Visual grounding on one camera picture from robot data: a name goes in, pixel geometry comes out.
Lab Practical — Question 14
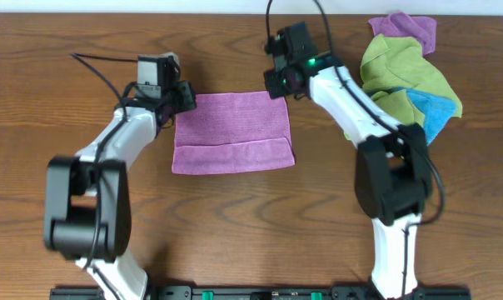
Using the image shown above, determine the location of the purple microfiber cloth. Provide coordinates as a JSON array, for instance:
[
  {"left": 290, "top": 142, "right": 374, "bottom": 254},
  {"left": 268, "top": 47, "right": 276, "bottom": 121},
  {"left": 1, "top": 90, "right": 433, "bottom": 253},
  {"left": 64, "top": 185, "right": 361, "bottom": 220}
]
[{"left": 172, "top": 91, "right": 296, "bottom": 175}]

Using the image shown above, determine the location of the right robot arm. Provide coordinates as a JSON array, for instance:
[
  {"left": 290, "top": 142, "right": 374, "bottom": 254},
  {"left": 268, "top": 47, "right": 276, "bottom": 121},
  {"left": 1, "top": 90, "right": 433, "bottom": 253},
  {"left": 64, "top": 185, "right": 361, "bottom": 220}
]
[{"left": 264, "top": 22, "right": 432, "bottom": 299}]

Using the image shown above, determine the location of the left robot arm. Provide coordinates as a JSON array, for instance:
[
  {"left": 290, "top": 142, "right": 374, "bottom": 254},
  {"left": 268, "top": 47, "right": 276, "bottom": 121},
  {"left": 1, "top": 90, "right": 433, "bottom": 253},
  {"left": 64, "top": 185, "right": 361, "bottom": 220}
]
[{"left": 43, "top": 52, "right": 197, "bottom": 300}]

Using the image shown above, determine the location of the large green cloth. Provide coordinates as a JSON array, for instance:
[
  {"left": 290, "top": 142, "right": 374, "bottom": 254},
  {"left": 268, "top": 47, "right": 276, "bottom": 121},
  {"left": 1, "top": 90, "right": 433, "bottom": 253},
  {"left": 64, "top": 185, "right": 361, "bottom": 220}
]
[{"left": 360, "top": 34, "right": 463, "bottom": 118}]

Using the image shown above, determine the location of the purple cloth at back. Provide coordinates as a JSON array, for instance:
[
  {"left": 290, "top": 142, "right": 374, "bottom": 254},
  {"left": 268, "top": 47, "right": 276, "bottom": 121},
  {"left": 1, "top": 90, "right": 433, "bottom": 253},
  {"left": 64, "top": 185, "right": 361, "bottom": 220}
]
[{"left": 368, "top": 12, "right": 437, "bottom": 55}]

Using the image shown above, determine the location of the small green cloth with label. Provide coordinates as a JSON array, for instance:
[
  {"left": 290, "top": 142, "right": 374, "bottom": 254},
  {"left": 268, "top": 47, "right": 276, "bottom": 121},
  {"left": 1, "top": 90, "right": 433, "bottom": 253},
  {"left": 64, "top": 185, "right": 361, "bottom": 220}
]
[{"left": 343, "top": 89, "right": 426, "bottom": 141}]

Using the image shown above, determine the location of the blue cloth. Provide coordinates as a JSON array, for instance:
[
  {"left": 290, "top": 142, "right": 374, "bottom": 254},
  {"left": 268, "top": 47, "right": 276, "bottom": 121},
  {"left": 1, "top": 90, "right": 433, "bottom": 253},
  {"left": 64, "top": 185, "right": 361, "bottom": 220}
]
[{"left": 406, "top": 88, "right": 457, "bottom": 144}]

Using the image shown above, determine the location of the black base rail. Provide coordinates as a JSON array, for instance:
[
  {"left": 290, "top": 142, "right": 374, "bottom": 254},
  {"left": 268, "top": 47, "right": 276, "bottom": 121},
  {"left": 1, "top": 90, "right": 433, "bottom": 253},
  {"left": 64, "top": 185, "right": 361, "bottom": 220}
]
[{"left": 49, "top": 283, "right": 472, "bottom": 300}]

